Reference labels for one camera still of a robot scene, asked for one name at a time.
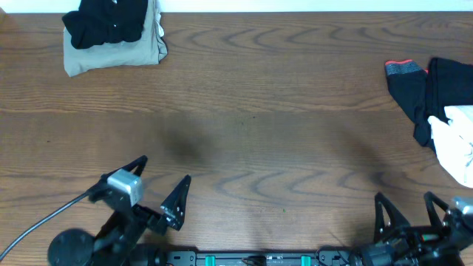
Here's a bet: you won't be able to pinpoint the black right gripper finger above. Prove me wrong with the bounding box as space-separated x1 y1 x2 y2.
374 192 411 244
423 191 449 227

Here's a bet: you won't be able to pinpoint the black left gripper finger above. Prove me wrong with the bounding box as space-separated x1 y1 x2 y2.
160 175 191 231
122 155 148 177

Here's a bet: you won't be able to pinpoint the black polo shirt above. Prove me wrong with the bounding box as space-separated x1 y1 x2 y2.
62 0 149 50

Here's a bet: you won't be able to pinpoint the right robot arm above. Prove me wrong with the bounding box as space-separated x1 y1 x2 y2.
349 191 472 266

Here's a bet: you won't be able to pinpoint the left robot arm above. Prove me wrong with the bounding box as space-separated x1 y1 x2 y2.
47 155 191 266

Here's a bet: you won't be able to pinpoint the white printed t-shirt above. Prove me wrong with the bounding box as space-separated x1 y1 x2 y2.
428 105 472 188

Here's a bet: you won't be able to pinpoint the black garment with red trim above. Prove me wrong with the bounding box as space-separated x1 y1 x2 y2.
384 58 472 150

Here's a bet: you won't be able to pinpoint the folded khaki pants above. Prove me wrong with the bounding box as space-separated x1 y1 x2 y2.
64 0 168 77

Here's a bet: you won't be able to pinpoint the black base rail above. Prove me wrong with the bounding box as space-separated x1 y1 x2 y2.
166 248 350 266

